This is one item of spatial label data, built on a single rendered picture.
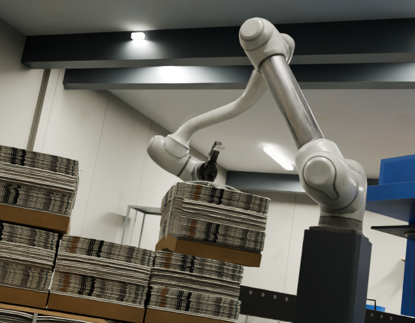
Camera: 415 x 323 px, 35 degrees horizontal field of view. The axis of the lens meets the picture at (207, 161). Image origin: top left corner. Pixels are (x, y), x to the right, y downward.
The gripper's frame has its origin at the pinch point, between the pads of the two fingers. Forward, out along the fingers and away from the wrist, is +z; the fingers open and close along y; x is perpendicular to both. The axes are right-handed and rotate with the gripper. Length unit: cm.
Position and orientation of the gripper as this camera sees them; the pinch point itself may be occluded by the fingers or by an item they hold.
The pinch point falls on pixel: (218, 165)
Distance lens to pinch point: 227.8
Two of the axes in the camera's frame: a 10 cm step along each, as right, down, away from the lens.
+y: -1.6, 9.7, -1.7
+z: 2.0, -1.4, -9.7
